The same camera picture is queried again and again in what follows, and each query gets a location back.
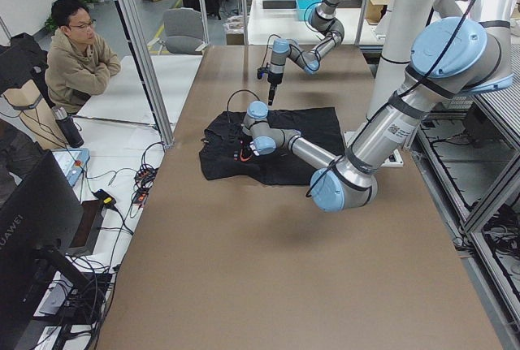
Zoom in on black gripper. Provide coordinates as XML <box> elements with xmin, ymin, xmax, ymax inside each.
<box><xmin>268</xmin><ymin>83</ymin><xmax>277</xmax><ymax>106</ymax></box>

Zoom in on black printed t-shirt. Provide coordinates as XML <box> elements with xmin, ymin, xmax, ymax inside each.
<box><xmin>198</xmin><ymin>106</ymin><xmax>346</xmax><ymax>187</ymax></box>

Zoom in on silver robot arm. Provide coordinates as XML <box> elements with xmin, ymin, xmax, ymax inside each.
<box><xmin>267</xmin><ymin>0</ymin><xmax>345</xmax><ymax>105</ymax></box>
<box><xmin>242</xmin><ymin>0</ymin><xmax>516</xmax><ymax>212</ymax></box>

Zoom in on grey office chair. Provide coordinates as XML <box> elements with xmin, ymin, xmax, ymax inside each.
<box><xmin>163</xmin><ymin>7</ymin><xmax>206</xmax><ymax>55</ymax></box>

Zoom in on red black power strip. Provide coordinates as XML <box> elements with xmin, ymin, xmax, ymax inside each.
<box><xmin>132</xmin><ymin>165</ymin><xmax>158</xmax><ymax>208</ymax></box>

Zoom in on man in beige hoodie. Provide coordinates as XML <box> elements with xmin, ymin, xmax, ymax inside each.
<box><xmin>45</xmin><ymin>0</ymin><xmax>121</xmax><ymax>115</ymax></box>

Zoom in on black water bottle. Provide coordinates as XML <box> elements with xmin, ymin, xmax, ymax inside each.
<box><xmin>51</xmin><ymin>106</ymin><xmax>84</xmax><ymax>148</ymax></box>

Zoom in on teach pendant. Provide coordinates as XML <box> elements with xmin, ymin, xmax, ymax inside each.
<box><xmin>52</xmin><ymin>148</ymin><xmax>90</xmax><ymax>187</ymax></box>

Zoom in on black computer monitor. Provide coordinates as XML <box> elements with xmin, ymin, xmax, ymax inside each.
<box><xmin>1</xmin><ymin>151</ymin><xmax>89</xmax><ymax>349</ymax></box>

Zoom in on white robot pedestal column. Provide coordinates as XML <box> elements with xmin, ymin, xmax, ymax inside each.
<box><xmin>344</xmin><ymin>0</ymin><xmax>444</xmax><ymax>166</ymax></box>

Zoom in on aluminium frame cage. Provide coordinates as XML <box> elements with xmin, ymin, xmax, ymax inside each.
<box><xmin>101</xmin><ymin>0</ymin><xmax>520</xmax><ymax>343</ymax></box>

